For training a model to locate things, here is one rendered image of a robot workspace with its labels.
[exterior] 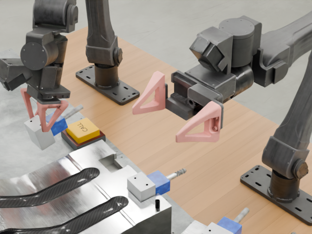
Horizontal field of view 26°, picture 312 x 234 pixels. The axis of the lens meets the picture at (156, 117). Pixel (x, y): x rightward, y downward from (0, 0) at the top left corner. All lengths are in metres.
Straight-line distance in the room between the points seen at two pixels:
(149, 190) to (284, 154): 0.28
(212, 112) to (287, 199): 0.52
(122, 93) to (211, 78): 0.74
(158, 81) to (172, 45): 2.52
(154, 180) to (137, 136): 0.30
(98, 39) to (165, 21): 2.14
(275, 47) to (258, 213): 0.44
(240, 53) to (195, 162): 0.55
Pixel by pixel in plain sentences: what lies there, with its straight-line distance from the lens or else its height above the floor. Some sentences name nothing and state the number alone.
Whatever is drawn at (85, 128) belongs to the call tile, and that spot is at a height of 0.84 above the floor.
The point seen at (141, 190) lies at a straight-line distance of 1.34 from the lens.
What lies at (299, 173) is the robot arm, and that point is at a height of 0.91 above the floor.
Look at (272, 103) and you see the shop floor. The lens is 3.20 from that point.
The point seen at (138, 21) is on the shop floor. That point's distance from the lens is 3.84.
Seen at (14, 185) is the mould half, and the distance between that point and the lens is 1.42.
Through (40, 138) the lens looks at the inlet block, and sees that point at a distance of 1.47.
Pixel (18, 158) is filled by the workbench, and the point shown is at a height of 0.80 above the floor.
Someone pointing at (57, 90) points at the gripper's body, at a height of 1.03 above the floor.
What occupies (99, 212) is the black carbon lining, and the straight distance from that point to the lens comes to 1.35.
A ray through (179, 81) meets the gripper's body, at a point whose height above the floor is 1.22.
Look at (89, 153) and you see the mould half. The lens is 1.47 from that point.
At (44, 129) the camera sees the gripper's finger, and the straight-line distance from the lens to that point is 1.46.
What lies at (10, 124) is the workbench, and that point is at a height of 0.80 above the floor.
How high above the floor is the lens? 1.82
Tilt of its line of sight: 36 degrees down
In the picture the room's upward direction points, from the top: straight up
